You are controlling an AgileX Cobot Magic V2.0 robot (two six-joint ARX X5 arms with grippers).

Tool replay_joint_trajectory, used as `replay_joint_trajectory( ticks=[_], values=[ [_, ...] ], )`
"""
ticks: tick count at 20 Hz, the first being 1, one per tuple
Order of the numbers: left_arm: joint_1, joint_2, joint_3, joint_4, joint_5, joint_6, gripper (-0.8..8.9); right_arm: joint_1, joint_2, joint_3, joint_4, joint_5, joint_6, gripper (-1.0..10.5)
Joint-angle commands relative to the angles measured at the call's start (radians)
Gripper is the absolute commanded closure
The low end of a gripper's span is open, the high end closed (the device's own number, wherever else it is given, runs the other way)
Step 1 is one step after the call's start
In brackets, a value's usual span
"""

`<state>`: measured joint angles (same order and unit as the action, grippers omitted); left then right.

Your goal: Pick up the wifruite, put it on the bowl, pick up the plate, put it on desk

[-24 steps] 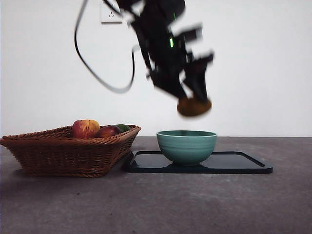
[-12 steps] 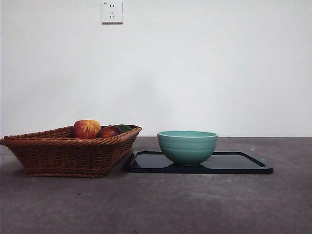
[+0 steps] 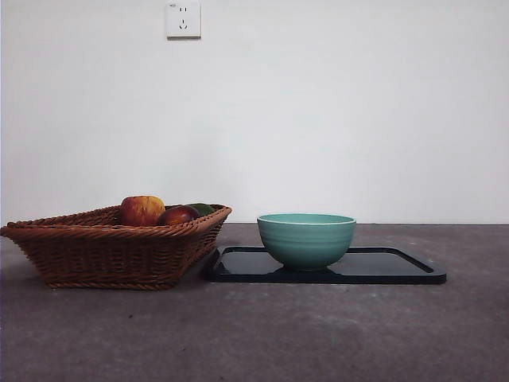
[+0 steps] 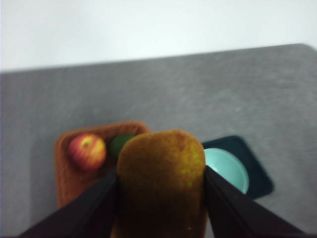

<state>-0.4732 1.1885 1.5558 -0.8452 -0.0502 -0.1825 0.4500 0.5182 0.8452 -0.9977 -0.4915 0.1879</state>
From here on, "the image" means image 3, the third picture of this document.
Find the teal ribbed bowl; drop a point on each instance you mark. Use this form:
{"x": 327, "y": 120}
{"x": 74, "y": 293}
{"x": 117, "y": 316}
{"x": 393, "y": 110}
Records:
{"x": 306, "y": 242}

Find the green fruit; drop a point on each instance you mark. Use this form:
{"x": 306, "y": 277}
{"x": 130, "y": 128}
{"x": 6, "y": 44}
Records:
{"x": 204, "y": 209}

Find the dark red apple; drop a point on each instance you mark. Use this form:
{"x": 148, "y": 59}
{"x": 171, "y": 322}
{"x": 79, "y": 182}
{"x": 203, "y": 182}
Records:
{"x": 178, "y": 217}

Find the red yellow apple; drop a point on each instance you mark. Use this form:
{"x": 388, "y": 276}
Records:
{"x": 142, "y": 211}

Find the black rectangular tray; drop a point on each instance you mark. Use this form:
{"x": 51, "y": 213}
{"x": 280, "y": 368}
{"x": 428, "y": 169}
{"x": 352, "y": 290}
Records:
{"x": 381, "y": 268}

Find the brown wicker basket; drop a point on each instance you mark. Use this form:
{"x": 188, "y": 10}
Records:
{"x": 103, "y": 258}

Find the white wall socket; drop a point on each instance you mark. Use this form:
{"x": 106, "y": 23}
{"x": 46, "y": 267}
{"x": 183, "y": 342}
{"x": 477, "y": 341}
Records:
{"x": 183, "y": 20}

